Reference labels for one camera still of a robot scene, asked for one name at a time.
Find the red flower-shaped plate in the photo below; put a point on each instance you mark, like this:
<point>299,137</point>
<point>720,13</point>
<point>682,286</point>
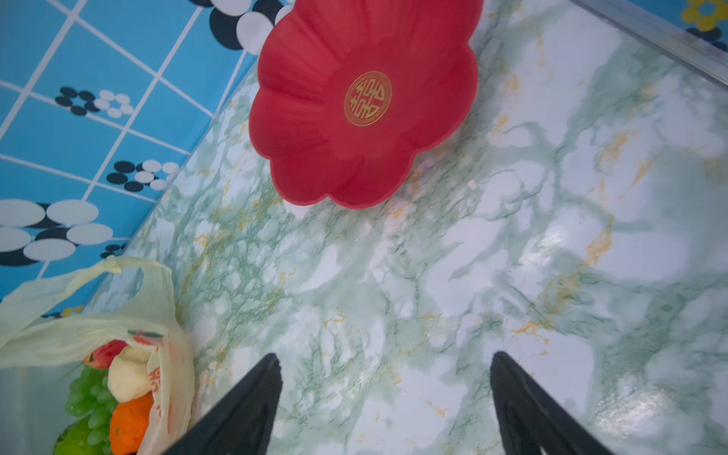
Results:
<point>352,91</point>

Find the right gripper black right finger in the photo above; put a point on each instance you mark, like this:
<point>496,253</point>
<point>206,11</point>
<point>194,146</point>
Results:
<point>530,421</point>

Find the translucent yellowish plastic bag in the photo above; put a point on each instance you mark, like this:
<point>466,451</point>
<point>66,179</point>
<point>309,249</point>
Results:
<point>147,322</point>

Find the fake orange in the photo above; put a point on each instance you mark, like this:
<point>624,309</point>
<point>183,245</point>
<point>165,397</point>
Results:
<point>129,423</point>

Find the fake green grapes bunch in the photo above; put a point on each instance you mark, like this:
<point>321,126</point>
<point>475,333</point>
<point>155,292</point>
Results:
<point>89,397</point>

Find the fake green custard apple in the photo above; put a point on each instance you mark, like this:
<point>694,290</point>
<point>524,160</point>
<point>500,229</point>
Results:
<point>81,439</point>

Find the fake red strawberry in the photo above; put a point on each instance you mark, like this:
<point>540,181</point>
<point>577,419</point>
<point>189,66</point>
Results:
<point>102,357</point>

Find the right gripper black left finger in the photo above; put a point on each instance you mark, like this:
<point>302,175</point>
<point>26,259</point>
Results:
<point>242,421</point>

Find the right aluminium corner post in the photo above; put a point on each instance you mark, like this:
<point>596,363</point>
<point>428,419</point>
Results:
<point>691,32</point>

